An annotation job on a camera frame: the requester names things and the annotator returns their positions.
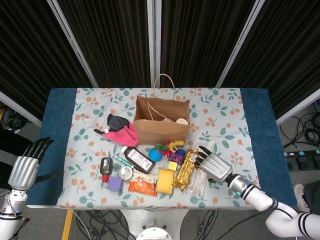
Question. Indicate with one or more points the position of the black power strip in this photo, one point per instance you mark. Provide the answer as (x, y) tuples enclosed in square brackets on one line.
[(302, 153)]

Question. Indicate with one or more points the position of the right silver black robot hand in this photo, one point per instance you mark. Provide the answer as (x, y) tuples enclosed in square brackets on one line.
[(216, 167)]

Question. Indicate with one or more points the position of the orange snack packet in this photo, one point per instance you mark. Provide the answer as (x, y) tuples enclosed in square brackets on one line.
[(142, 187)]

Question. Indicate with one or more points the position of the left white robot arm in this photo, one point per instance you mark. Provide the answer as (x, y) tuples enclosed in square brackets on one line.
[(7, 217)]

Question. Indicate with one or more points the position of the black partition screen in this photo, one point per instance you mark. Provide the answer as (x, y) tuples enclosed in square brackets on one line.
[(200, 37), (112, 37), (30, 50), (287, 50)]

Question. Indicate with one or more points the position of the blue ball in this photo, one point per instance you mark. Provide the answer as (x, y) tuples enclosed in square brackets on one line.
[(155, 155)]

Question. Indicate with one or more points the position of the pink cloth with black trim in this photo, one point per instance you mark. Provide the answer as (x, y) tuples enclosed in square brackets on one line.
[(125, 137)]

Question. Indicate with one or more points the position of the purple foam cube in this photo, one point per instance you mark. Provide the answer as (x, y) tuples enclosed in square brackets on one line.
[(115, 183)]

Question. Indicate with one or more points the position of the yellow sponge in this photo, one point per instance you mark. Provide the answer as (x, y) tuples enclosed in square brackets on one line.
[(165, 181)]

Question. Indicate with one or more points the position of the bundle of clear straws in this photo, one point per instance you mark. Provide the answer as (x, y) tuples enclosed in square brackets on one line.
[(198, 181)]

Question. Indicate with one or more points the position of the dark trouser leg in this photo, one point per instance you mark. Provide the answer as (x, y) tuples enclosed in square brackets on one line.
[(313, 195)]

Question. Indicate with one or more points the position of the floral print tablecloth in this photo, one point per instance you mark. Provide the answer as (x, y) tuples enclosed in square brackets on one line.
[(225, 120)]

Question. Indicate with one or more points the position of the red feather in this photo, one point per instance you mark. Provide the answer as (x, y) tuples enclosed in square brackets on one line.
[(170, 147)]

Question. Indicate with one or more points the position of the black bottle with red cap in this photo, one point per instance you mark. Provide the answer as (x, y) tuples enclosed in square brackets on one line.
[(106, 165)]

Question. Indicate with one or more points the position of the gold snack packet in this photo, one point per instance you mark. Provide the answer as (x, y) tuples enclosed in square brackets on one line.
[(185, 172)]

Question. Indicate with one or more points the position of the blue toy brick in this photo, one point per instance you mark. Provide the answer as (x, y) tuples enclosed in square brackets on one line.
[(181, 151)]

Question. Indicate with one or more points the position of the blue table cover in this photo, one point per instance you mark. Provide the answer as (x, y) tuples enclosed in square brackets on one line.
[(57, 125)]

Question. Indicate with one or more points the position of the brown bottle with white cap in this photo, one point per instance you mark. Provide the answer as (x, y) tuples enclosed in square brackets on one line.
[(137, 160)]

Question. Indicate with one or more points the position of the small dark clear box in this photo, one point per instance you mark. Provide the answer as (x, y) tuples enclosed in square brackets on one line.
[(116, 166)]

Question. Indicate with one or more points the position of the white and pink sneaker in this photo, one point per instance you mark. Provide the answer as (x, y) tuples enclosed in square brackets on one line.
[(301, 197)]

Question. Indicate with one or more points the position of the green plastic feather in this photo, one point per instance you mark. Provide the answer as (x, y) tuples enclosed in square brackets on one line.
[(161, 148)]

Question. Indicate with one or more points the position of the white paper cup with lid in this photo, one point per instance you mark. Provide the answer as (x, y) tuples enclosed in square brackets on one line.
[(181, 120)]

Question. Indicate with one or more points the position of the small yellow cube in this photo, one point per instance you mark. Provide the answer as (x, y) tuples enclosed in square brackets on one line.
[(173, 166)]

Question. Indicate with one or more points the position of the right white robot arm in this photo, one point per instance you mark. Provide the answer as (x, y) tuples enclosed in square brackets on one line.
[(255, 197)]

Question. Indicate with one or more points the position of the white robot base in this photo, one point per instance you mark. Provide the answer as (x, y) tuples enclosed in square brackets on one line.
[(155, 233)]

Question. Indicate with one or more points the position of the brown paper bag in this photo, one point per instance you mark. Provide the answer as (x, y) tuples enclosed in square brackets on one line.
[(160, 135)]

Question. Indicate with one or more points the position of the clear bag of crackers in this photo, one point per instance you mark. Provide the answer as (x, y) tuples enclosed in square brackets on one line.
[(167, 120)]

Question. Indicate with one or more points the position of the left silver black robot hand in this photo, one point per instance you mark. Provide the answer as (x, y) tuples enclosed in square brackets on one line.
[(23, 173)]

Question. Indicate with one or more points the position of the black trouser leg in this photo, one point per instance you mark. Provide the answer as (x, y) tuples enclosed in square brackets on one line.
[(10, 142)]

